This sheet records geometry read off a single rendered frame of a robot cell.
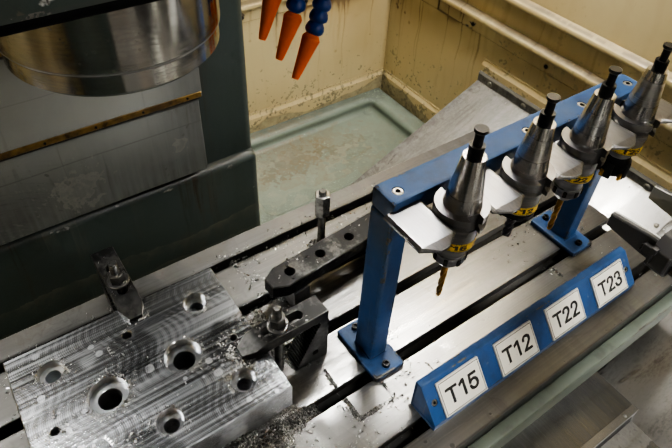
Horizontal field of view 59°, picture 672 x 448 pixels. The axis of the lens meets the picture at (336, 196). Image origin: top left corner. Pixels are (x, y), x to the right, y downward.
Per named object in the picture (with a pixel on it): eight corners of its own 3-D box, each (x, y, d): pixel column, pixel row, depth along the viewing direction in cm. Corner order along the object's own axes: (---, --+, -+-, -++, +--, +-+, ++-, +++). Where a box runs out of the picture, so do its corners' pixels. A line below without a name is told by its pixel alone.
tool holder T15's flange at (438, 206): (466, 194, 71) (470, 178, 69) (496, 228, 67) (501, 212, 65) (421, 207, 69) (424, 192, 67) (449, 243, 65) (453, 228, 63)
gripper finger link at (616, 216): (617, 206, 71) (663, 238, 67) (607, 225, 73) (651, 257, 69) (609, 211, 70) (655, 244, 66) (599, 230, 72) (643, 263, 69)
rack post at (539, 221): (591, 245, 107) (660, 109, 86) (572, 257, 104) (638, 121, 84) (548, 212, 112) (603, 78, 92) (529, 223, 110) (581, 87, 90)
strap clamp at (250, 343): (327, 353, 88) (331, 291, 78) (249, 398, 82) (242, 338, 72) (315, 337, 90) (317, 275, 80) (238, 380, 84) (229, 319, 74)
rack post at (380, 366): (404, 365, 87) (436, 226, 67) (375, 383, 85) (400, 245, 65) (364, 318, 93) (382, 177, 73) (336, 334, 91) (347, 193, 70)
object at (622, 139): (642, 142, 78) (645, 137, 78) (618, 156, 76) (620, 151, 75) (599, 116, 82) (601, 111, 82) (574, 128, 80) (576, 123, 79)
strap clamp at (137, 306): (159, 349, 87) (140, 287, 77) (137, 360, 86) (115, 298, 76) (126, 290, 95) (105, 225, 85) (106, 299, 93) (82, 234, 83)
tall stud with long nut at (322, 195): (331, 246, 104) (334, 192, 95) (318, 252, 103) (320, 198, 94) (322, 236, 105) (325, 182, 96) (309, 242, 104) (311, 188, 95)
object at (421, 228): (462, 242, 64) (464, 237, 63) (425, 262, 61) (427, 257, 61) (420, 204, 68) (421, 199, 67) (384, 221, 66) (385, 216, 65)
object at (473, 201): (468, 185, 68) (480, 138, 63) (490, 210, 65) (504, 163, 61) (435, 194, 67) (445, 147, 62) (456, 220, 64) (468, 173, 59)
